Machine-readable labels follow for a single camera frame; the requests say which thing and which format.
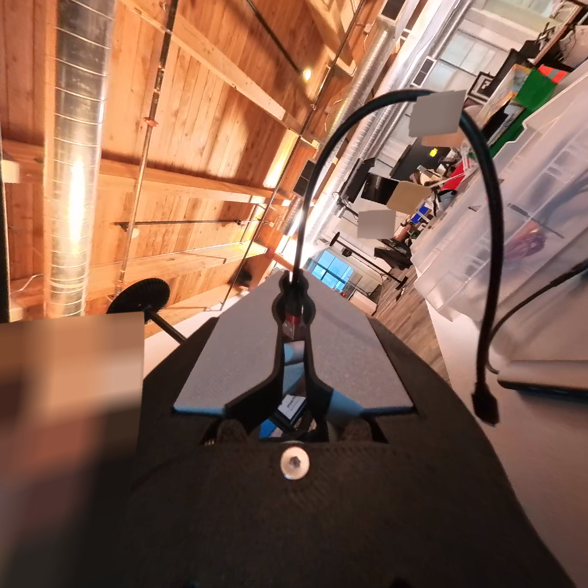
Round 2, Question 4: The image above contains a black monitor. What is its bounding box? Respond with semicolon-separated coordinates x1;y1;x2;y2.
342;156;375;203

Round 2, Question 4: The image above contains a black floor lamp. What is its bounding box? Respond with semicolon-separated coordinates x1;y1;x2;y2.
107;278;189;343
322;232;409;291

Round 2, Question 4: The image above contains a grey usb hub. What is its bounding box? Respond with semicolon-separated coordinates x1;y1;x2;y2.
497;358;588;405

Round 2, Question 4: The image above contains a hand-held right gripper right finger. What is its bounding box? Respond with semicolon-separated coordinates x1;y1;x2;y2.
304;272;415;417

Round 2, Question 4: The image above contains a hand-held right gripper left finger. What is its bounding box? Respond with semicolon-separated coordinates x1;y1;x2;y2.
173;271;288;415

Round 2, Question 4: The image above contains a paned window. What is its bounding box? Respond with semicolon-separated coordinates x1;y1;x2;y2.
305;250;354;292

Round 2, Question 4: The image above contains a green box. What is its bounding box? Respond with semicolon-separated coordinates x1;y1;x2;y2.
489;64;575;154

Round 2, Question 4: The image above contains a purple mesh pouch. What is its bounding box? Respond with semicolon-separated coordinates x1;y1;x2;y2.
507;227;547;258

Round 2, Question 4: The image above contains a clear plastic organizer box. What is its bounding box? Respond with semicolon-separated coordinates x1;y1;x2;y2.
410;73;588;364

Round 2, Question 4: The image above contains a silver air duct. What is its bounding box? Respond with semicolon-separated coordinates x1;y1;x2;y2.
43;0;115;318
317;18;405;152

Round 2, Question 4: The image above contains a thick black usb cable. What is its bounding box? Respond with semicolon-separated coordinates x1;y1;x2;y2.
284;89;506;425

